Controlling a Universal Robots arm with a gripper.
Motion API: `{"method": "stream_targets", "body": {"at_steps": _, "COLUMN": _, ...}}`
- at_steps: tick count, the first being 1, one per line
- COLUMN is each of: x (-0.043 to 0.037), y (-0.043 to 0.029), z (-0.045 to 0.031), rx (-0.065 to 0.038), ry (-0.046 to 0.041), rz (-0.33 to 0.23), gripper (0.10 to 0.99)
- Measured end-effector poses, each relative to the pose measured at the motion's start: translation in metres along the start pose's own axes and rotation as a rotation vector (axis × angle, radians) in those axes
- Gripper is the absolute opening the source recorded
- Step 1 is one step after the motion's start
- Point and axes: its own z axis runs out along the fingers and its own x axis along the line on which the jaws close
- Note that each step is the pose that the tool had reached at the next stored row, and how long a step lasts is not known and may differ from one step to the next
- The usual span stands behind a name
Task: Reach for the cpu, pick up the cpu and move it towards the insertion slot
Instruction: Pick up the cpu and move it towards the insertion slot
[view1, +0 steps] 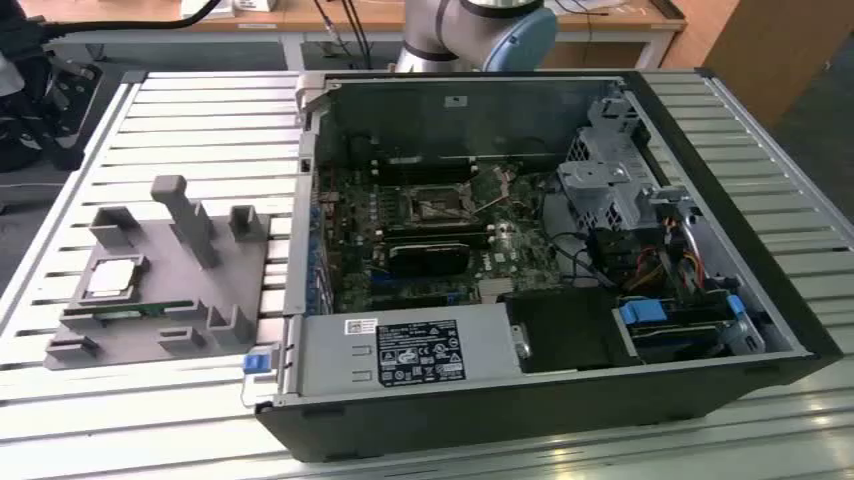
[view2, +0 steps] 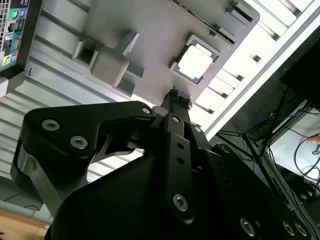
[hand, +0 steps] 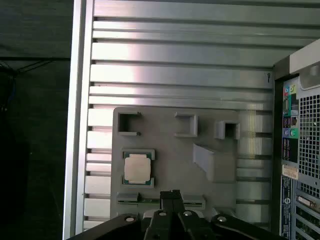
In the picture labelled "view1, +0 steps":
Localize silver CPU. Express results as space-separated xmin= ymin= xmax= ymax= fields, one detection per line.
xmin=86 ymin=258 xmax=144 ymax=298

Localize black RAM slot bank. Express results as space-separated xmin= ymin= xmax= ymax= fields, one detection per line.
xmin=377 ymin=224 xmax=489 ymax=247
xmin=369 ymin=153 xmax=480 ymax=185

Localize CPU socket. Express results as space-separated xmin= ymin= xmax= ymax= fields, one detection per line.
xmin=405 ymin=184 xmax=478 ymax=224

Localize black graphics card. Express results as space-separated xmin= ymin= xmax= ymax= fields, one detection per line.
xmin=385 ymin=242 xmax=472 ymax=279

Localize small silver heatsink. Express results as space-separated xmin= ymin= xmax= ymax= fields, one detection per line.
xmin=478 ymin=279 xmax=516 ymax=305

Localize green motherboard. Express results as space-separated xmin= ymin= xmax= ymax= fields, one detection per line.
xmin=312 ymin=159 xmax=581 ymax=314

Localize metal socket cover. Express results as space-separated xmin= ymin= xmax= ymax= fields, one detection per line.
xmin=489 ymin=167 xmax=520 ymax=201

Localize silver power supply with label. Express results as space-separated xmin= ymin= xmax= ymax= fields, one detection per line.
xmin=290 ymin=302 xmax=523 ymax=397

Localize metal disk bay cage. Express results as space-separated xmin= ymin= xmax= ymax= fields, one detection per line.
xmin=556 ymin=97 xmax=669 ymax=232

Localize black plastic shroud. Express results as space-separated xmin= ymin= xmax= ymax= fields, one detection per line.
xmin=503 ymin=290 xmax=643 ymax=375

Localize hard disk in blue carrier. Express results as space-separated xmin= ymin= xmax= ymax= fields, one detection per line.
xmin=616 ymin=296 xmax=735 ymax=352

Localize black PC case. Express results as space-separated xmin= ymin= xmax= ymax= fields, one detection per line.
xmin=252 ymin=68 xmax=843 ymax=464

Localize grey parts rack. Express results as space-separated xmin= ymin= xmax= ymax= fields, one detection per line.
xmin=42 ymin=174 xmax=274 ymax=372

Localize green RAM stick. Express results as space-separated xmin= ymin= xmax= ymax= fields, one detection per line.
xmin=62 ymin=298 xmax=194 ymax=322

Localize wooden cabinet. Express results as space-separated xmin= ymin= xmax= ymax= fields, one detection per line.
xmin=665 ymin=0 xmax=854 ymax=129

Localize thin wire locking lever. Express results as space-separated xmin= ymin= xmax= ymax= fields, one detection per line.
xmin=469 ymin=191 xmax=520 ymax=215

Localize black internal cable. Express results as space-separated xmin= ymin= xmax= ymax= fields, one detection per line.
xmin=540 ymin=192 xmax=619 ymax=290

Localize red yellow wire bundle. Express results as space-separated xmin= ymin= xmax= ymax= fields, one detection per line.
xmin=632 ymin=244 xmax=709 ymax=294

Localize black hanging cables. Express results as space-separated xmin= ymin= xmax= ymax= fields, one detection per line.
xmin=317 ymin=12 xmax=376 ymax=70

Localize wooden desk white frame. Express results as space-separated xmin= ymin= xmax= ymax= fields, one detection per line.
xmin=0 ymin=0 xmax=688 ymax=70

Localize thick black hose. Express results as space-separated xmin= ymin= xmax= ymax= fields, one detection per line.
xmin=38 ymin=0 xmax=222 ymax=39

